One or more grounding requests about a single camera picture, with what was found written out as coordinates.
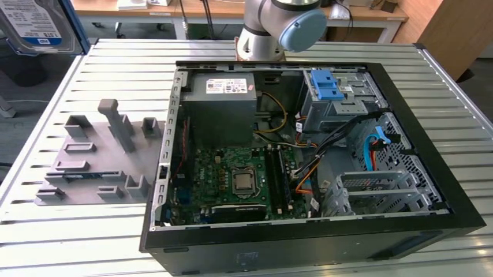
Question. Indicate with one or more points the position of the silver disk bay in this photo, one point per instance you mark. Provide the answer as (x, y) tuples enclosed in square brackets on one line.
[(377, 192)]

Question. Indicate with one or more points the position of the blue bay latch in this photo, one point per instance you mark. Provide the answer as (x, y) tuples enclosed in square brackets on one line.
[(325, 86)]

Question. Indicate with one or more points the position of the green motherboard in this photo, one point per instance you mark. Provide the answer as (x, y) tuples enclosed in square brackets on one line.
[(207, 161)]

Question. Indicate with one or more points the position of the grey power supply unit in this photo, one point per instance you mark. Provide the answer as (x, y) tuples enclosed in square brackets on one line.
[(219, 121)]

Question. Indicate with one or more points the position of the silver optical drive cage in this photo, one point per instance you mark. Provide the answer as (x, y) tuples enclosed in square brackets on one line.
[(346, 109)]

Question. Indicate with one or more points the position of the hard disk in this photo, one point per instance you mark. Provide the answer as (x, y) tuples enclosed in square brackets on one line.
[(35, 23)]

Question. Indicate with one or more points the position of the black graphics card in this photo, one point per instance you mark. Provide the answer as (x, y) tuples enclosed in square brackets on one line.
[(238, 213)]

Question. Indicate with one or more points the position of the wooden cabinet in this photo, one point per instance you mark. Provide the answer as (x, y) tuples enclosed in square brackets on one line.
[(454, 29)]

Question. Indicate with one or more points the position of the grey parts rack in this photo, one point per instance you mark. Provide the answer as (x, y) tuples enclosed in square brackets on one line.
[(100, 161)]

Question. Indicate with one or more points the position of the black wastebasket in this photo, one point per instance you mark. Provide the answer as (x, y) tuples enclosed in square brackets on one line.
[(27, 72)]

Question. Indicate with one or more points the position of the white labelled box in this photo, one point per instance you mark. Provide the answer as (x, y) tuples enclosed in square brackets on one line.
[(158, 2)]

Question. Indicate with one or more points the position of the black RAM slot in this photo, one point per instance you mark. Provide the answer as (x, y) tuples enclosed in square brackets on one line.
[(272, 179)]

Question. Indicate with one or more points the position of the CPU socket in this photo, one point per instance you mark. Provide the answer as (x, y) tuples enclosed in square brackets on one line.
[(243, 195)]

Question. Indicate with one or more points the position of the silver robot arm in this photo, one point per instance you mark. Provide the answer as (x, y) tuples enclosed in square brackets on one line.
[(262, 46)]

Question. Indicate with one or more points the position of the black PC case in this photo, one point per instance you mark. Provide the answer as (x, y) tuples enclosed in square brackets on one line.
[(268, 248)]

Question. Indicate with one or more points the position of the RAM stick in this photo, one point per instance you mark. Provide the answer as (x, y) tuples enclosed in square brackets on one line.
[(83, 176)]

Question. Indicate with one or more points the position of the wooden top desk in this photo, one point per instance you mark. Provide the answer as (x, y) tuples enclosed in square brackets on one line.
[(369, 14), (104, 5)]

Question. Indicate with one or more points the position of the silver CPU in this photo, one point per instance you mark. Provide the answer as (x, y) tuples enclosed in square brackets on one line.
[(243, 181)]

